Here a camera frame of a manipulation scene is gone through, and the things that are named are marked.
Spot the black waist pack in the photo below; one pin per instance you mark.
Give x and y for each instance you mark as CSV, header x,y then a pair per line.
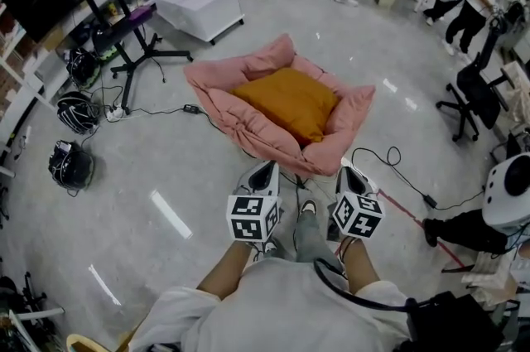
x,y
451,325

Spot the purple box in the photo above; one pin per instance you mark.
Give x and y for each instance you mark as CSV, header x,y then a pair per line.
x,y
141,14

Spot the black power adapter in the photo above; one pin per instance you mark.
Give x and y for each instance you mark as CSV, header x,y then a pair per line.
x,y
192,108
430,201

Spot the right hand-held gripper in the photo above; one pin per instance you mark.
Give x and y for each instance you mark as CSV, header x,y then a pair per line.
x,y
358,215

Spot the black backpack green trim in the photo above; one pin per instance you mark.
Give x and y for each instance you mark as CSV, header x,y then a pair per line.
x,y
105,46

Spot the person's white shirt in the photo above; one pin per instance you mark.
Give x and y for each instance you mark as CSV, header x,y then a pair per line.
x,y
281,309

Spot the black helmet headset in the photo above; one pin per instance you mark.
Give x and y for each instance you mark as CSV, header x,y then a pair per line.
x,y
76,112
72,166
83,66

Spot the person's right leg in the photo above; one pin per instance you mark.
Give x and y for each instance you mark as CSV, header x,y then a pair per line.
x,y
310,238

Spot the white power strip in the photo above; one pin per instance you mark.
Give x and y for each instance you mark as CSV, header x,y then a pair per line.
x,y
115,114

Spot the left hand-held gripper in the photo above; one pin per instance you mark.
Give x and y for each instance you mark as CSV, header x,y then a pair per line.
x,y
252,218

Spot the black office chair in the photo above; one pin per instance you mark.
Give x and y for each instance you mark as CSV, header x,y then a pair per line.
x,y
476,89

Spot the white low wheeled cabinet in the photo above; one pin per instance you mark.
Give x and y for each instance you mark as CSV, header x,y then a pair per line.
x,y
194,6

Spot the person's right forearm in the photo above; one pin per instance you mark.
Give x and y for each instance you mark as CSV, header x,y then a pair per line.
x,y
360,263

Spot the white round backpack device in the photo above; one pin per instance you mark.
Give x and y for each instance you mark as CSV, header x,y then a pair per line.
x,y
503,201

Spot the person's shoe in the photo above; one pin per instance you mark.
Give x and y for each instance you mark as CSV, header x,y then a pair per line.
x,y
267,247
308,206

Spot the person's left shoe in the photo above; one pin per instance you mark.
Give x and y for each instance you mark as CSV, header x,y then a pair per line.
x,y
267,247

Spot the pink pet bed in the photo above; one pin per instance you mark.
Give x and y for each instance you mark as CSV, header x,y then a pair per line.
x,y
256,126

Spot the black wheeled television stand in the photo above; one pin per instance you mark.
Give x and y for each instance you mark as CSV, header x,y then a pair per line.
x,y
120,31

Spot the person's right shoe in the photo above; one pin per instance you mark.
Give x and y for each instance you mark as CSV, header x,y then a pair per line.
x,y
308,206

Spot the person's left forearm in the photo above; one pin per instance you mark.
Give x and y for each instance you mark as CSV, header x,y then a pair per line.
x,y
227,271

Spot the orange cushion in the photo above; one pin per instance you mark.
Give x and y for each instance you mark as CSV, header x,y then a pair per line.
x,y
285,102

